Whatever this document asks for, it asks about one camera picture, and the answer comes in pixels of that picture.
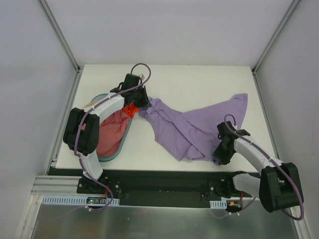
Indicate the white slotted cable duct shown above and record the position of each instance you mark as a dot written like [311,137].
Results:
[222,204]
[79,201]

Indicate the orange red t shirt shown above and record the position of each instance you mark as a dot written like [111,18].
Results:
[130,110]

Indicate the left white slotted cable duct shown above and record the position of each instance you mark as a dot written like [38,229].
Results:
[79,201]

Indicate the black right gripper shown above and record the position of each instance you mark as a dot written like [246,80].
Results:
[223,151]

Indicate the right aluminium frame post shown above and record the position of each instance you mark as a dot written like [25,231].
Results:
[276,34]

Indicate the aluminium frame post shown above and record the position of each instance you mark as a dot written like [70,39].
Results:
[276,34]
[59,34]

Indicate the teal plastic laundry basket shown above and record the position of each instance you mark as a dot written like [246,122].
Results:
[117,149]

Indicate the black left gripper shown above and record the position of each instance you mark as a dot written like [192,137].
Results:
[140,98]

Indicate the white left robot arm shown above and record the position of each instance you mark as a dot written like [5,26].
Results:
[82,129]

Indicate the lavender t shirt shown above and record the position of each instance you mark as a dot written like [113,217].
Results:
[192,134]

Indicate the right white slotted cable duct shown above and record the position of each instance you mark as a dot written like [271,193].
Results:
[222,204]

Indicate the pink t shirt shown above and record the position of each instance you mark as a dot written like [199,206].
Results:
[112,134]

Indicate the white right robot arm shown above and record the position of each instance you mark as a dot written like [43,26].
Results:
[278,187]

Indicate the left aluminium frame post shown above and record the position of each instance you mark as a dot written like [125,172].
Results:
[59,34]

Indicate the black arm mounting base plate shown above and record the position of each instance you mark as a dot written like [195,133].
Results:
[178,189]

